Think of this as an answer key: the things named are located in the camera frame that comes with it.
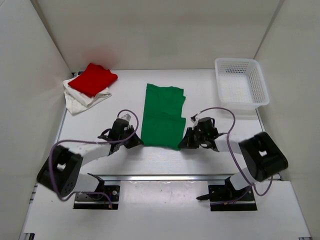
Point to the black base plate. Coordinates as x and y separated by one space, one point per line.
223 199
98 201

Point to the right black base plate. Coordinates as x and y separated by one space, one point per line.
223 199

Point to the aluminium rail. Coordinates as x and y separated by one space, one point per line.
165 177

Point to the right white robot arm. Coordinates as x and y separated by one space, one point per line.
262 156

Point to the white plastic basket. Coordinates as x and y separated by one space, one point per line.
240 84

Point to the white t shirt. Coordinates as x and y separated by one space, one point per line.
77 102

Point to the red t shirt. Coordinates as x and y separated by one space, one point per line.
93 80

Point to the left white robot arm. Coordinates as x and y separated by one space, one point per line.
61 171

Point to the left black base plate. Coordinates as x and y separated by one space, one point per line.
98 201

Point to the green t shirt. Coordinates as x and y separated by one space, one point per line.
163 124

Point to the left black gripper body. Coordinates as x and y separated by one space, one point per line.
129 129

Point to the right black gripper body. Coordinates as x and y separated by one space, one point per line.
203 137

